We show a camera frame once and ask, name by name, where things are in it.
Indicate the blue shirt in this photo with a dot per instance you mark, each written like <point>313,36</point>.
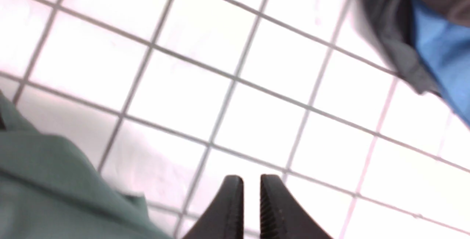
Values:
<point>444,48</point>

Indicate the dark grey shirt pile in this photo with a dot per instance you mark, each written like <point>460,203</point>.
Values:
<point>391,21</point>

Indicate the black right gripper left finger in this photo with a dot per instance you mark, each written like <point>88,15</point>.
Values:
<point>224,218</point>

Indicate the white grid tablecloth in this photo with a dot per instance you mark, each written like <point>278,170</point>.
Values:
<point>167,97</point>

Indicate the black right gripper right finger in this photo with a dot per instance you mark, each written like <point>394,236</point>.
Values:
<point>281,216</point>

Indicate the green long-sleeved shirt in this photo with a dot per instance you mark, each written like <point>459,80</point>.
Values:
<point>50,190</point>

